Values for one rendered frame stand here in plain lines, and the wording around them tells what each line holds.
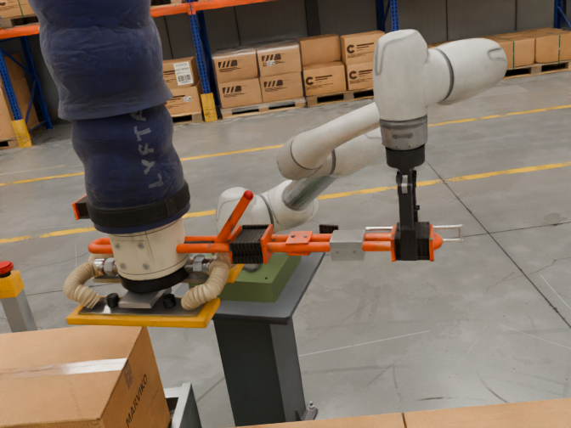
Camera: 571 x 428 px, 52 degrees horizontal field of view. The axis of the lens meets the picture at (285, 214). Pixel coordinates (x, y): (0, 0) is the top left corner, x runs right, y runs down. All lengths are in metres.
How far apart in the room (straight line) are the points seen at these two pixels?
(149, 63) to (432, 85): 0.55
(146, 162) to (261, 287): 0.94
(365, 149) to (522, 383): 1.59
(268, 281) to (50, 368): 0.78
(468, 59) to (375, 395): 1.93
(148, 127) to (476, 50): 0.66
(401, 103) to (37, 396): 1.09
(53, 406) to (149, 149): 0.66
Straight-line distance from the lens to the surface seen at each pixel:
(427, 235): 1.21
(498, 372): 2.96
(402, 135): 1.12
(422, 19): 10.05
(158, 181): 1.26
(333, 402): 2.80
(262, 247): 1.26
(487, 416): 1.91
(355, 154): 1.64
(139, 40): 1.22
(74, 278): 1.46
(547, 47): 9.37
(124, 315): 1.37
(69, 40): 1.21
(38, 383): 1.65
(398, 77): 1.09
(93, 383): 1.57
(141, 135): 1.23
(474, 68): 1.18
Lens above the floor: 1.81
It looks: 22 degrees down
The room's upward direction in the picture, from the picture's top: 8 degrees counter-clockwise
